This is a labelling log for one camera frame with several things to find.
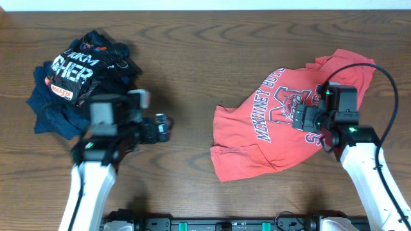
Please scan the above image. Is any black printed jersey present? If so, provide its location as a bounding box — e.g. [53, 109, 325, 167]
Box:
[45, 30, 143, 106]

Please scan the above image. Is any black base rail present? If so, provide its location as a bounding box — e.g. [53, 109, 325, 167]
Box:
[99, 210, 370, 231]

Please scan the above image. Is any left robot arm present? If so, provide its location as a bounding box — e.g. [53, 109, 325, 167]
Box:
[59, 89, 173, 230]

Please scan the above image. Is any navy blue t-shirt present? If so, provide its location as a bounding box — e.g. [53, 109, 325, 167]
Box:
[26, 61, 90, 140]

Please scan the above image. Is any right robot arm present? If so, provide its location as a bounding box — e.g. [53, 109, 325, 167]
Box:
[293, 85, 410, 230]

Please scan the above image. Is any red printed t-shirt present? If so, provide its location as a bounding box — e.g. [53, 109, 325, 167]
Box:
[210, 49, 374, 182]

